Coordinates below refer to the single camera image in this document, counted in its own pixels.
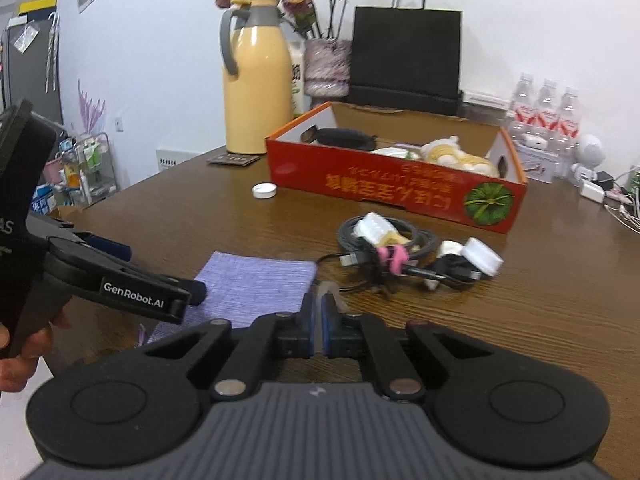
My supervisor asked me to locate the clear plastic strip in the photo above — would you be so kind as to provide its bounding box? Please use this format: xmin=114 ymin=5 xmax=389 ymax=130
xmin=312 ymin=280 xmax=351 ymax=313

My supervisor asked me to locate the white robot figure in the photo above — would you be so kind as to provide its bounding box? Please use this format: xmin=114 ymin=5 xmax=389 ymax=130
xmin=570 ymin=134 xmax=607 ymax=181

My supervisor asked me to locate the yellow thermos jug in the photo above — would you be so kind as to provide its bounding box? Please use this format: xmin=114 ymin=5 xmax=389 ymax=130
xmin=220 ymin=0 xmax=294 ymax=155

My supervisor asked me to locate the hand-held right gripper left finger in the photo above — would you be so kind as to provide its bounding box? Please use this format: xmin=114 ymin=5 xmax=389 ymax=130
xmin=145 ymin=294 xmax=317 ymax=401

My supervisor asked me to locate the white flat box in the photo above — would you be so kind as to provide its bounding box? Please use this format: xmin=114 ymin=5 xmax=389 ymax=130
xmin=462 ymin=89 xmax=513 ymax=121

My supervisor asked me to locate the red cardboard box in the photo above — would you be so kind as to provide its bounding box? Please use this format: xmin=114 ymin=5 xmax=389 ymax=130
xmin=265 ymin=101 xmax=529 ymax=235

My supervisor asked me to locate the white and yellow plush toy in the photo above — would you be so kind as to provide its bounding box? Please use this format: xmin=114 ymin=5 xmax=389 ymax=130
xmin=420 ymin=135 xmax=501 ymax=178

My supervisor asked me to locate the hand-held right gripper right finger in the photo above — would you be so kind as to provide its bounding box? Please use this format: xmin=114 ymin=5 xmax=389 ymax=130
xmin=322 ymin=294 xmax=493 ymax=401

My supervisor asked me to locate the tangle of white cables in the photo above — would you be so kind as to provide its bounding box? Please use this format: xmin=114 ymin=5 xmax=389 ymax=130
xmin=602 ymin=165 xmax=640 ymax=233

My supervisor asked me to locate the person's left hand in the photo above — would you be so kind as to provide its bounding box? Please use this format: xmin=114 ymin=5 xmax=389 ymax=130
xmin=0 ymin=310 xmax=71 ymax=392

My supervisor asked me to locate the navy blue pouch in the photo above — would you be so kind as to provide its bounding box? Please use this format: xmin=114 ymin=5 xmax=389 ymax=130
xmin=300 ymin=127 xmax=378 ymax=151

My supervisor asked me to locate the wire storage rack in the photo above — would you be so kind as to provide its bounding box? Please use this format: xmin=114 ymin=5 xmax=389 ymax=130
xmin=30 ymin=132 xmax=118 ymax=211

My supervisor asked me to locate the purple knitted pouch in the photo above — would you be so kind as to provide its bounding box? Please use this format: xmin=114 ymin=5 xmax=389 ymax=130
xmin=139 ymin=252 xmax=318 ymax=343

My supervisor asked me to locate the purple mottled vase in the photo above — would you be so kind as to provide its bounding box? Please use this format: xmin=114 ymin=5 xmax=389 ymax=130
xmin=303 ymin=37 xmax=352 ymax=98

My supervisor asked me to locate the white wall panel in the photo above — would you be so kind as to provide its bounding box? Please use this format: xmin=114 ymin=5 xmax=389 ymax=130
xmin=156 ymin=147 xmax=201 ymax=173

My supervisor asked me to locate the black cable bundle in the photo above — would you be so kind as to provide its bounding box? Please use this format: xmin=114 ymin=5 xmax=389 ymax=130
xmin=316 ymin=212 xmax=441 ymax=293

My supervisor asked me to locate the purple wall sticker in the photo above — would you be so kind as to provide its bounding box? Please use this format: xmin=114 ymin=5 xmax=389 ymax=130
xmin=77 ymin=79 xmax=107 ymax=133

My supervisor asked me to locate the clear water bottle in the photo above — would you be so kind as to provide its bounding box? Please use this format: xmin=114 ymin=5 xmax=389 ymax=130
xmin=510 ymin=72 xmax=538 ymax=133
xmin=556 ymin=86 xmax=583 ymax=161
xmin=535 ymin=78 xmax=561 ymax=136

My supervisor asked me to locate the white charger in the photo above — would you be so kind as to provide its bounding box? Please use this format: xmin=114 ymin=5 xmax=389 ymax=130
xmin=580 ymin=180 xmax=606 ymax=204

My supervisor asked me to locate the brown sachet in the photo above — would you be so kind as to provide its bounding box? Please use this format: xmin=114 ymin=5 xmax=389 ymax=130
xmin=206 ymin=152 xmax=261 ymax=167

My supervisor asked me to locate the black paper bag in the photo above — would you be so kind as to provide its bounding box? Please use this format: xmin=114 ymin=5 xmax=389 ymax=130
xmin=347 ymin=0 xmax=463 ymax=116

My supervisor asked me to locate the dark refrigerator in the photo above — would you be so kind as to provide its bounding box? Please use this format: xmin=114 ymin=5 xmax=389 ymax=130
xmin=0 ymin=0 xmax=66 ymax=126

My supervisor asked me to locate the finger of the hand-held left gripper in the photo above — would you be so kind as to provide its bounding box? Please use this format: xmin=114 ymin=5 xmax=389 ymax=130
xmin=46 ymin=237 xmax=207 ymax=325
xmin=30 ymin=212 xmax=132 ymax=262

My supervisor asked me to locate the white milk carton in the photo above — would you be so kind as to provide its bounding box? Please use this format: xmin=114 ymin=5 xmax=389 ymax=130
xmin=289 ymin=42 xmax=307 ymax=117

